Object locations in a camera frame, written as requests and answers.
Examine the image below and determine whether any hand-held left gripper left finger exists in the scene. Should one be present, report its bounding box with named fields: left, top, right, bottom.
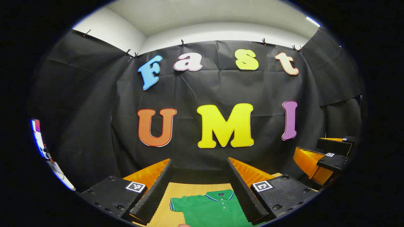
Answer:
left=77, top=158, right=174, bottom=226

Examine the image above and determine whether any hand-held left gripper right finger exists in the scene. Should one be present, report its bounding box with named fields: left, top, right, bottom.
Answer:
left=226, top=157, right=320, bottom=225

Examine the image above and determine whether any green T-shirt with collar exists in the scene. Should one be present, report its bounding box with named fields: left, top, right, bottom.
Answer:
left=169, top=189, right=253, bottom=227

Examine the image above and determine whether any black backdrop cloth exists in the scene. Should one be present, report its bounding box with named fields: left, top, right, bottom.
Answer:
left=30, top=28, right=366, bottom=193

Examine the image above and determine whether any row of black cloth clips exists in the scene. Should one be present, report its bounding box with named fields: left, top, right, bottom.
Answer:
left=83, top=29, right=303, bottom=60

